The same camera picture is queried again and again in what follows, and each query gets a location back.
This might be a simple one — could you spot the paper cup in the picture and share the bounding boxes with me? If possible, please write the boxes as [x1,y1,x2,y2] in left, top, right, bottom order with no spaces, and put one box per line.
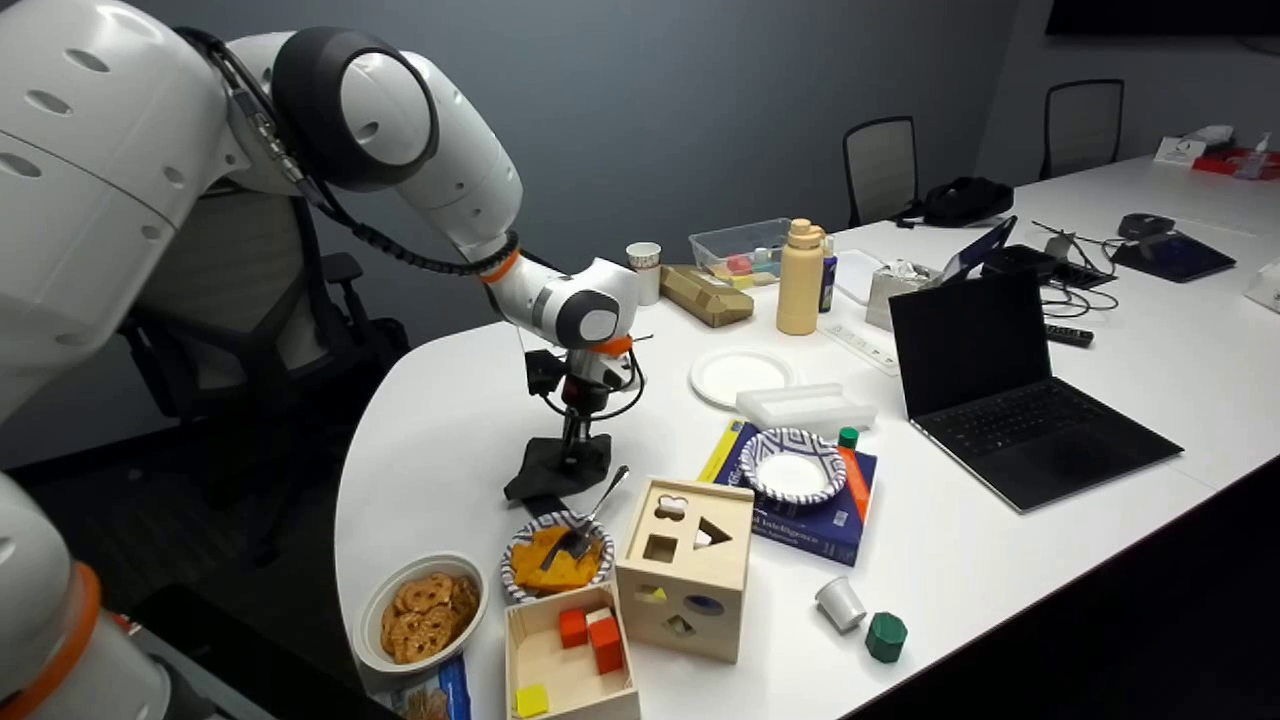
[622,235,668,308]

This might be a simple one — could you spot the black rounded gadget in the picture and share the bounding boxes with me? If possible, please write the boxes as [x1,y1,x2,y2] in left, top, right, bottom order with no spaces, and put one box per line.
[1114,206,1181,245]

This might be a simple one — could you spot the orange wooden block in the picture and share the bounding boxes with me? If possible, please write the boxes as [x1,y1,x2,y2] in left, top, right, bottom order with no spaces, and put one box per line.
[584,606,627,674]

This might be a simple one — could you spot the black bag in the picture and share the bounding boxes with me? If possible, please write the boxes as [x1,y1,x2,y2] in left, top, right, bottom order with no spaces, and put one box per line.
[917,170,1019,232]

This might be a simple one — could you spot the white round plate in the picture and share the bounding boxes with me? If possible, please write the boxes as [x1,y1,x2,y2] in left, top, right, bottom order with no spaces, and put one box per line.
[686,348,792,410]

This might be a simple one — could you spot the blue screen tablet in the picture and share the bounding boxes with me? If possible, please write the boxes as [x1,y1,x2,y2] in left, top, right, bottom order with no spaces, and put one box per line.
[932,212,1019,286]

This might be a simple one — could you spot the blue snack bag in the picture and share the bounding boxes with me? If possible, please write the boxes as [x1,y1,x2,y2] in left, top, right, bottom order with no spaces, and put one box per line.
[395,653,476,720]

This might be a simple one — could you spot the wooden shape sorter cube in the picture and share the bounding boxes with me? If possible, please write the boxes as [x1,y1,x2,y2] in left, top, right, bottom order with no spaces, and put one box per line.
[610,476,756,668]

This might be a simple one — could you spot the black wall monitor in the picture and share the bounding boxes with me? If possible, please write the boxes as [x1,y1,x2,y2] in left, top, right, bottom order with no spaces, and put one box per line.
[1042,0,1280,40]

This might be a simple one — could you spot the translucent plastic container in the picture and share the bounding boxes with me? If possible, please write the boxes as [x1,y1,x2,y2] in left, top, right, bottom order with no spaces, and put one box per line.
[733,378,879,437]

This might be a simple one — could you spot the white bowl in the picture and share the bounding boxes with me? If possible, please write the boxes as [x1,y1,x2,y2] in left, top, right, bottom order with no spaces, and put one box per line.
[350,548,492,674]

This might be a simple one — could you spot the red flat package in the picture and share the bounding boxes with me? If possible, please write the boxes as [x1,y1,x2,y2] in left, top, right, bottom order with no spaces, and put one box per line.
[1189,144,1280,185]

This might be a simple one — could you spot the grey cable bundle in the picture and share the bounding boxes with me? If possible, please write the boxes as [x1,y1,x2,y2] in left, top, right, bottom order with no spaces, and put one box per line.
[1034,279,1129,319]

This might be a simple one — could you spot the orange tortilla chips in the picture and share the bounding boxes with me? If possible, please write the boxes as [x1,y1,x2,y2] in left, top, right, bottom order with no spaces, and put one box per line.
[509,520,596,591]

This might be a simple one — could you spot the wooden tray box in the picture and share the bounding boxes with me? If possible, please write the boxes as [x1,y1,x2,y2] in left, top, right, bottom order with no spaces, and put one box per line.
[500,581,644,720]

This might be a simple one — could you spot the brown pretzel crisps pile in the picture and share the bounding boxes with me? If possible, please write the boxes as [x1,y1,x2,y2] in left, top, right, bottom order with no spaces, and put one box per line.
[378,573,480,668]

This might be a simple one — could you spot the grey mesh conference chair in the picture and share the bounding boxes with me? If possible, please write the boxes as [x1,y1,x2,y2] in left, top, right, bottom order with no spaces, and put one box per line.
[1034,77,1129,181]
[838,110,925,232]

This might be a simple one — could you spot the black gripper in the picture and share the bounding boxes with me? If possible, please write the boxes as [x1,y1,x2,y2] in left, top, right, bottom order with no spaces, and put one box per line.
[557,348,631,456]

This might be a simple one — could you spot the tan plastic bottle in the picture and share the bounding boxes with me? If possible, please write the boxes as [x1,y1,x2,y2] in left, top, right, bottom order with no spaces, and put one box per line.
[776,214,831,338]

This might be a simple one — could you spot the metal fork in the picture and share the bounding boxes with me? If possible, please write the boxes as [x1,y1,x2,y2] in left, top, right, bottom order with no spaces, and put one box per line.
[545,460,631,573]

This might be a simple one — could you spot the orange bowl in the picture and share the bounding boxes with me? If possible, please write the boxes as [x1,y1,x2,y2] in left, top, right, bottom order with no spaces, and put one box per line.
[495,511,619,606]

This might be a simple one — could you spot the black open laptop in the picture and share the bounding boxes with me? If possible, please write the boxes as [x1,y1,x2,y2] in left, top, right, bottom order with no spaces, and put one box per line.
[889,262,1189,515]

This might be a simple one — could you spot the black electronic device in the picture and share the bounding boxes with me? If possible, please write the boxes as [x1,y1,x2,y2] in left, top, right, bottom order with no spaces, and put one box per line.
[992,214,1120,290]

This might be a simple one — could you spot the white square box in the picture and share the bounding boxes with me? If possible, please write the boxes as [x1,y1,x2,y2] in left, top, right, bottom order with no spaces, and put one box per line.
[860,260,932,331]

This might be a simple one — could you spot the small black adapter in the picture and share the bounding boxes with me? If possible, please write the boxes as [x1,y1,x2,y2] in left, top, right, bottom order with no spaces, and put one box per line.
[1040,316,1100,352]

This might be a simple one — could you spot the blue patterned paper bowl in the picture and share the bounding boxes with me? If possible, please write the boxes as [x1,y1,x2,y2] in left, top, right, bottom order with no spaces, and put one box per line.
[734,423,850,511]

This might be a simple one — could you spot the wrist mounted camera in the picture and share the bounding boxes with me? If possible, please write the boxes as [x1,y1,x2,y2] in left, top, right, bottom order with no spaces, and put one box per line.
[522,348,568,400]

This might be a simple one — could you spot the white small box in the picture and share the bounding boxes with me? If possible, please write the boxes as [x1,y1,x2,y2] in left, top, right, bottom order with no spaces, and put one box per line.
[1146,118,1236,170]

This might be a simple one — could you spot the green cylinder cup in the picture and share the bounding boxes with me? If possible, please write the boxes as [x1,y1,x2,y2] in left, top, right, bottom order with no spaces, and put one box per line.
[860,606,910,668]

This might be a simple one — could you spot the blue book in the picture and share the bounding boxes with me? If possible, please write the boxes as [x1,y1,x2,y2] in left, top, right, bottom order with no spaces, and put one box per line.
[697,416,879,568]

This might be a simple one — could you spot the black mesh office chair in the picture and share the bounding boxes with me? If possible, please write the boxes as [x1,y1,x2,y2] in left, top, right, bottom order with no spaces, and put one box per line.
[117,195,412,433]

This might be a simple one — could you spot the clear plastic storage bin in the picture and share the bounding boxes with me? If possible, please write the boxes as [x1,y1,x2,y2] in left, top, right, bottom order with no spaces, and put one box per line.
[686,214,792,286]

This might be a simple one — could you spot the black microfiber cloth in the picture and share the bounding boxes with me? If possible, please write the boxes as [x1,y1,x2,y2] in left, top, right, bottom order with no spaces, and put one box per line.
[500,433,619,506]

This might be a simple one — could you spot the black flat pad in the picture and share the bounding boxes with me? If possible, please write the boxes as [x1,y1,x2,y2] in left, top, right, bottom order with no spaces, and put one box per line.
[1109,232,1241,286]

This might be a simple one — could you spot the red wooden block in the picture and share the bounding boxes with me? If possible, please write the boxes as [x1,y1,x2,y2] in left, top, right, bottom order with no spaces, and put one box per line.
[551,603,596,653]

